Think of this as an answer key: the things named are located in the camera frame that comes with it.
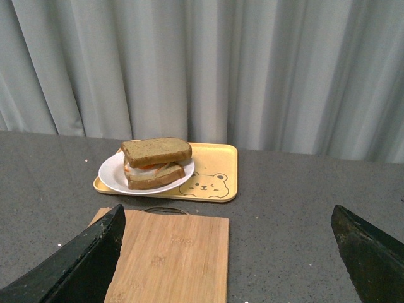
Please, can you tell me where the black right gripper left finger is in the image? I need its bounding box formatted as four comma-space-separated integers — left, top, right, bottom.
1, 205, 126, 302

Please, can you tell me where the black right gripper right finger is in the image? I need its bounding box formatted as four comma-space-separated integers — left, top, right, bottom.
331, 205, 403, 302

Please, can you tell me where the white round plate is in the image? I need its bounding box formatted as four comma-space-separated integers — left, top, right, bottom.
98, 151, 195, 196

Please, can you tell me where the bread slice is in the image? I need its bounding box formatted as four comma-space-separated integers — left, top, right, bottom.
121, 137, 193, 168
124, 162, 186, 190

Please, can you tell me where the bamboo cutting board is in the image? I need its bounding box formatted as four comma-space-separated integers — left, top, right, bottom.
105, 210, 230, 302

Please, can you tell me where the fried egg toy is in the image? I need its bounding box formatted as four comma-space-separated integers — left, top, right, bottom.
124, 163, 170, 177

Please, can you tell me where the yellow bear tray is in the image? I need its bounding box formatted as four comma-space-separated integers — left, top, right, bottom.
93, 143, 238, 203

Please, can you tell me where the grey curtain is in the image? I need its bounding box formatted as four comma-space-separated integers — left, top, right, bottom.
1, 1, 403, 163

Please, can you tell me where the metal board handle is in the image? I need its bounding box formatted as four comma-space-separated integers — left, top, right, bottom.
142, 206, 187, 215

